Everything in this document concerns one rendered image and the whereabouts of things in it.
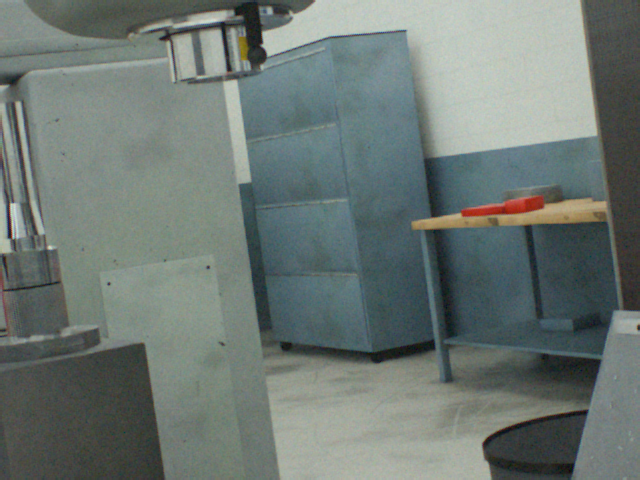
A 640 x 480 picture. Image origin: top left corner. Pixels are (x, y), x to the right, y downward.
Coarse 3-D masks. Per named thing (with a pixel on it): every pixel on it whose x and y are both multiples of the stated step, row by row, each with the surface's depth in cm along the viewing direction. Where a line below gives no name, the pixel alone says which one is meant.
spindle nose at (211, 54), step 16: (176, 32) 65; (192, 32) 65; (208, 32) 64; (224, 32) 65; (240, 32) 65; (176, 48) 65; (192, 48) 65; (208, 48) 64; (224, 48) 65; (176, 64) 65; (192, 64) 65; (208, 64) 65; (224, 64) 65; (240, 64) 65; (176, 80) 66; (192, 80) 65; (208, 80) 68; (224, 80) 68
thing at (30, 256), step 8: (40, 248) 98; (48, 248) 99; (56, 248) 100; (0, 256) 98; (8, 256) 98; (16, 256) 98; (24, 256) 98; (32, 256) 98; (40, 256) 98; (48, 256) 98; (56, 256) 99; (0, 264) 98; (8, 264) 98; (16, 264) 98; (24, 264) 98
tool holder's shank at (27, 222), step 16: (0, 112) 98; (16, 112) 99; (0, 128) 98; (16, 128) 99; (0, 144) 98; (16, 144) 98; (0, 160) 99; (16, 160) 98; (0, 176) 99; (16, 176) 98; (16, 192) 98; (32, 192) 99; (16, 208) 98; (32, 208) 99; (16, 224) 98; (32, 224) 99; (16, 240) 99; (32, 240) 99
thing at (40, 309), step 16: (0, 272) 99; (16, 272) 98; (32, 272) 98; (48, 272) 98; (0, 288) 99; (16, 288) 98; (32, 288) 98; (48, 288) 98; (16, 304) 98; (32, 304) 98; (48, 304) 98; (64, 304) 100; (16, 320) 98; (32, 320) 98; (48, 320) 98; (64, 320) 99; (16, 336) 98; (32, 336) 98
